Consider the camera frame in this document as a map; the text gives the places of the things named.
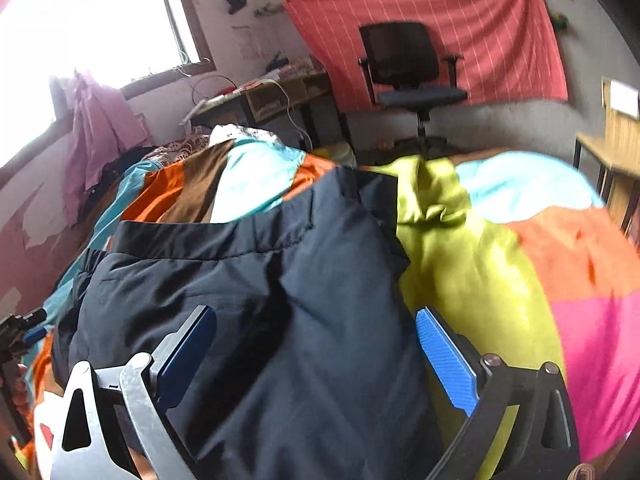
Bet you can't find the bright window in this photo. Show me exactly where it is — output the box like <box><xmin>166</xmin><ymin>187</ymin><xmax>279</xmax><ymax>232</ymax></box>
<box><xmin>0</xmin><ymin>0</ymin><xmax>216</xmax><ymax>166</ymax></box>

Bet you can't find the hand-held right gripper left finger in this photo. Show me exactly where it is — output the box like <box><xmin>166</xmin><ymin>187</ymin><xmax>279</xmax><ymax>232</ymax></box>
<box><xmin>47</xmin><ymin>305</ymin><xmax>218</xmax><ymax>480</ymax></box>

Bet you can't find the red striped wall cloth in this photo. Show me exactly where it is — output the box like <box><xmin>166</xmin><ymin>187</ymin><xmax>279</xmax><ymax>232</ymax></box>
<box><xmin>284</xmin><ymin>0</ymin><xmax>568</xmax><ymax>113</ymax></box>

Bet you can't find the wooden desk with shelf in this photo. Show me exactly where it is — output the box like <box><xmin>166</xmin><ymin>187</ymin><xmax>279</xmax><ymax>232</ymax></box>
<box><xmin>182</xmin><ymin>70</ymin><xmax>351</xmax><ymax>153</ymax></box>

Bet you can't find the white cable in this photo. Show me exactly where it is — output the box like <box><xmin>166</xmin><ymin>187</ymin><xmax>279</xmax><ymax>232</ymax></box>
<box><xmin>190</xmin><ymin>75</ymin><xmax>313</xmax><ymax>151</ymax></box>

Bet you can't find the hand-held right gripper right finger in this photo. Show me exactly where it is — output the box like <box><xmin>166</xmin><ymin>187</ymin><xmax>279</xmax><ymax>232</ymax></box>
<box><xmin>415</xmin><ymin>306</ymin><xmax>583</xmax><ymax>480</ymax></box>

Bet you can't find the red patterned cloth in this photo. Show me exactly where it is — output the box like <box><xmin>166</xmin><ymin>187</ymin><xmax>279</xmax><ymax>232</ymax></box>
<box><xmin>145</xmin><ymin>132</ymin><xmax>211</xmax><ymax>161</ymax></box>

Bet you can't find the black office chair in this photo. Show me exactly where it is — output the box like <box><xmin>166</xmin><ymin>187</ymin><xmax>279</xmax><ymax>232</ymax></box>
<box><xmin>359</xmin><ymin>22</ymin><xmax>468</xmax><ymax>156</ymax></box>

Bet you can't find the pile of papers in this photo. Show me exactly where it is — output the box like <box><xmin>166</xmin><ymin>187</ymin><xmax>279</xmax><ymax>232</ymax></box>
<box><xmin>270</xmin><ymin>59</ymin><xmax>317</xmax><ymax>80</ymax></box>

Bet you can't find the dark navy puffer jacket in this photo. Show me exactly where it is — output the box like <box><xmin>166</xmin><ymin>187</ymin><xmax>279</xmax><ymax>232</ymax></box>
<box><xmin>50</xmin><ymin>165</ymin><xmax>451</xmax><ymax>480</ymax></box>

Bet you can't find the pink hanging cloth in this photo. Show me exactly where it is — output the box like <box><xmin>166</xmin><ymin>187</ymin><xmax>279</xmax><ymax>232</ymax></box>
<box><xmin>50</xmin><ymin>70</ymin><xmax>153</xmax><ymax>221</ymax></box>

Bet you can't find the wooden side table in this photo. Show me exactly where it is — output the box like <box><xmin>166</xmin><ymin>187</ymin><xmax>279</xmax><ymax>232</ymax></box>
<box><xmin>572</xmin><ymin>77</ymin><xmax>640</xmax><ymax>246</ymax></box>

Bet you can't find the white paper note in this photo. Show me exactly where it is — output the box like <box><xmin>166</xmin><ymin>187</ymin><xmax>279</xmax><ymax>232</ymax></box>
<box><xmin>232</xmin><ymin>25</ymin><xmax>261</xmax><ymax>58</ymax></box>

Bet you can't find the yellow-green bin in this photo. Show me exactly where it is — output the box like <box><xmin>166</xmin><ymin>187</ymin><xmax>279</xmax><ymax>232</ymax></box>
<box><xmin>320</xmin><ymin>142</ymin><xmax>357</xmax><ymax>167</ymax></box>

